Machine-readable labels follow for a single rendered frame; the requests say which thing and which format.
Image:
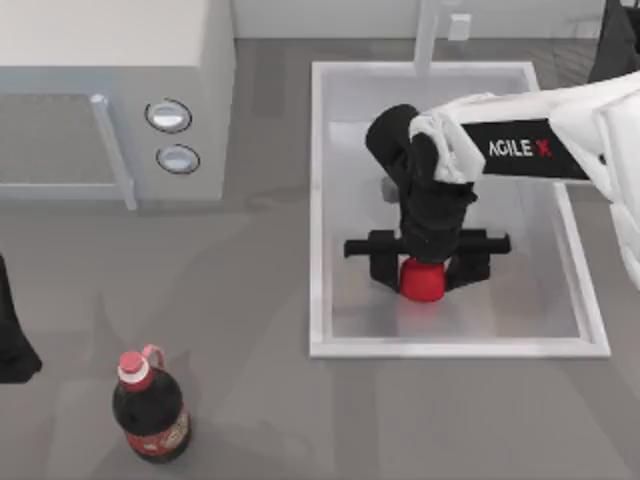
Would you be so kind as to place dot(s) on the tall white tap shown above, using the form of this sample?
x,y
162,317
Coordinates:
x,y
426,35

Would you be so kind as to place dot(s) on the small white wall box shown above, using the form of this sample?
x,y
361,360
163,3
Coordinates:
x,y
458,26

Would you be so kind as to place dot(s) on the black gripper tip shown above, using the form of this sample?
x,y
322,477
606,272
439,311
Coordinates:
x,y
12,330

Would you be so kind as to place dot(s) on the microwave oven door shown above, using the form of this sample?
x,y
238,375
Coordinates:
x,y
50,145

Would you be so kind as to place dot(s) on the microwave knob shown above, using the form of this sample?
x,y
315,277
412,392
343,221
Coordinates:
x,y
177,159
168,116

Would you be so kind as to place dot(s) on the dark bottle with red cap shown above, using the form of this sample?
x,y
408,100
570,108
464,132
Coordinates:
x,y
150,410

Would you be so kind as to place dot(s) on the black post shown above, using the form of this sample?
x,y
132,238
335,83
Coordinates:
x,y
617,40

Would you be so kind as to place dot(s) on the pale microwave oven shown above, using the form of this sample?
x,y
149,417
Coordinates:
x,y
210,60

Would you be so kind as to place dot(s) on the white sink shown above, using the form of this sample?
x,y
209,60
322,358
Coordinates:
x,y
450,340

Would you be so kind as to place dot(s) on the red cup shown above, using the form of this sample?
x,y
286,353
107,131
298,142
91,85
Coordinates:
x,y
422,282

